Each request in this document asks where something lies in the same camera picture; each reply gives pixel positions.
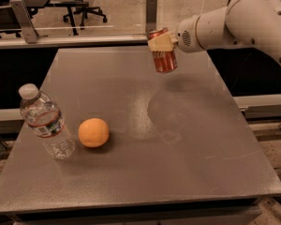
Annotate red coke can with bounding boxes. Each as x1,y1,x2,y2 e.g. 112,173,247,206
149,28,177,73

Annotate middle metal rail bracket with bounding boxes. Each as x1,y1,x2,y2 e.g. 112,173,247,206
145,0,157,34

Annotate clear plastic water bottle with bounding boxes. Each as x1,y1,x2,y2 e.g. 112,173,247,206
19,83,75,159

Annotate black office chair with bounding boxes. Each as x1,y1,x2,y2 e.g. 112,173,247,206
73,0,108,27

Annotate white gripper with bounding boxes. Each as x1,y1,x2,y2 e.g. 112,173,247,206
148,15,203,53

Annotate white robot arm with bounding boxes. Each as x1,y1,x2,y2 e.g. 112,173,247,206
148,0,281,73

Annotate orange fruit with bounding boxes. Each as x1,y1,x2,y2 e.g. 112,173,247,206
78,118,110,148

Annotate left metal rail bracket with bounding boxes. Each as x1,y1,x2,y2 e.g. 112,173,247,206
9,0,38,44

